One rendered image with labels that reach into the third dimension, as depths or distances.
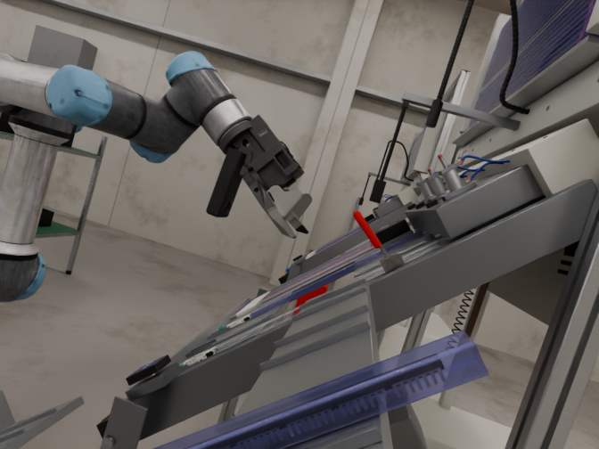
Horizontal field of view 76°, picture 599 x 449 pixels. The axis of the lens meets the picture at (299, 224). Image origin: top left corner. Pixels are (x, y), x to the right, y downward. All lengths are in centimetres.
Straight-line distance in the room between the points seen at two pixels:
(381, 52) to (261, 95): 157
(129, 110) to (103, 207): 498
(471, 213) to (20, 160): 90
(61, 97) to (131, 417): 44
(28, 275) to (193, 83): 64
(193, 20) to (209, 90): 494
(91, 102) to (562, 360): 67
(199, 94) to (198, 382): 44
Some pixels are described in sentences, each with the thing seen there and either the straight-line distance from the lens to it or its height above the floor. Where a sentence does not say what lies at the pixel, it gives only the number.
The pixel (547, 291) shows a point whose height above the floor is 106.
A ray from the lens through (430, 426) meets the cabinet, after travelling 119.
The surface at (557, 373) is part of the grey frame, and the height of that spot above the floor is 99.
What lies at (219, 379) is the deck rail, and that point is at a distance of 60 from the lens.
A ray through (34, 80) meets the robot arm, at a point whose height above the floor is 114.
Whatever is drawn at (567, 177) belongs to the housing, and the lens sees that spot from 60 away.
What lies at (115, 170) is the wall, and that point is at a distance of 553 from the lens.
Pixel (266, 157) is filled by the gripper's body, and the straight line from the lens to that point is 60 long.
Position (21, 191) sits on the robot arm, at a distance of 104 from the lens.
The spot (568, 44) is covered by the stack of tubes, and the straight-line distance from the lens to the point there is 70.
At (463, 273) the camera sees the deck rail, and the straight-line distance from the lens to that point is 54.
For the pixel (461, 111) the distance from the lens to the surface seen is 82.
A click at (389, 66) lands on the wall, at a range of 518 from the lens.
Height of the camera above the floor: 109
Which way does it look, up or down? 4 degrees down
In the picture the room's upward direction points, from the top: 17 degrees clockwise
